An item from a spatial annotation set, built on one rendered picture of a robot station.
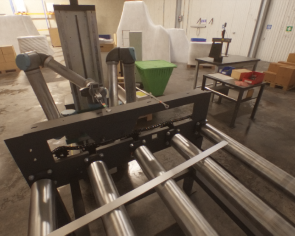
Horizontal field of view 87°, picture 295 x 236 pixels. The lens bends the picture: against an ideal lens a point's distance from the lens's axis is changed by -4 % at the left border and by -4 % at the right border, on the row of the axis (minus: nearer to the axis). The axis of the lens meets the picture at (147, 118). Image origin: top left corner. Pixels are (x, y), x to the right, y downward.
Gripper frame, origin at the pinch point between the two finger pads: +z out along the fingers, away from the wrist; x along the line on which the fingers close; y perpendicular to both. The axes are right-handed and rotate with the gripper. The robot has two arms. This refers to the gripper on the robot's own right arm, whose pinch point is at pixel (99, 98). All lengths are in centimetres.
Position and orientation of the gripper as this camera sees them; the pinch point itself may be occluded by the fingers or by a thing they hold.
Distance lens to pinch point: 102.9
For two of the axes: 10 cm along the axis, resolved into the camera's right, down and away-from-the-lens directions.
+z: 4.7, 4.4, -7.7
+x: 0.0, 8.7, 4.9
